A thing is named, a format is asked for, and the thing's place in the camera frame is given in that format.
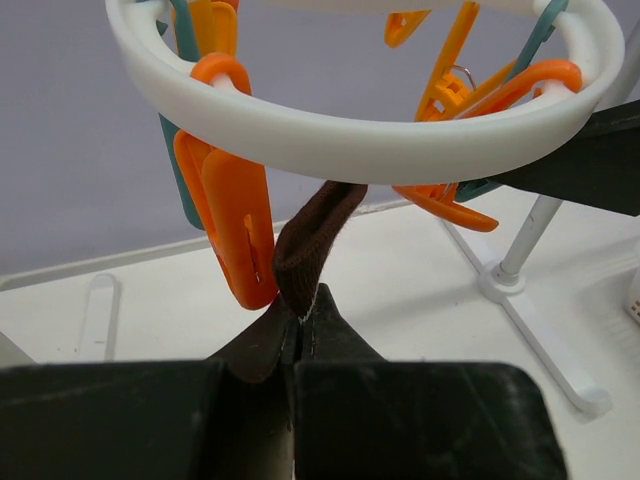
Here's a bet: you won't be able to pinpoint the white clip hanger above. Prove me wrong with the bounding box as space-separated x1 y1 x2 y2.
106 1 625 185

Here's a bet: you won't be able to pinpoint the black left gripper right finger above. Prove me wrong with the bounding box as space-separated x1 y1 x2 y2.
294 285 569 479

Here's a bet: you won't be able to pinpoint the orange clothes peg right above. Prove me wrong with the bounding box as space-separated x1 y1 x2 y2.
392 59 586 232

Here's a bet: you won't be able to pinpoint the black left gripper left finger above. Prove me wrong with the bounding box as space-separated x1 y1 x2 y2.
1 300 297 479

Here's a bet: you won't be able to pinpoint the white plastic basket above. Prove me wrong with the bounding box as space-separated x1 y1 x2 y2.
623 296 640 323

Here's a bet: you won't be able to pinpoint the orange brown sock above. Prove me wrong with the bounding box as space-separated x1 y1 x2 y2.
214 180 370 384

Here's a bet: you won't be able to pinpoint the teal clothes peg right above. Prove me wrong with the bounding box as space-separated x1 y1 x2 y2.
452 0 571 204

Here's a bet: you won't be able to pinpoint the white clothes rack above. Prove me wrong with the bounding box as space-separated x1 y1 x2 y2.
1 203 639 410

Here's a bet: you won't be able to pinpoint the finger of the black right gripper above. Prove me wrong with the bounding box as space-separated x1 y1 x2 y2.
491 100 640 216

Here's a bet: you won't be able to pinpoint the teal clothes peg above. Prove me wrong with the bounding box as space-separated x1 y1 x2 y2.
452 0 571 204
159 0 205 231

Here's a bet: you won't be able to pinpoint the orange clothes peg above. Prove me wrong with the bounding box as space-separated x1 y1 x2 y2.
173 52 277 310
392 59 586 232

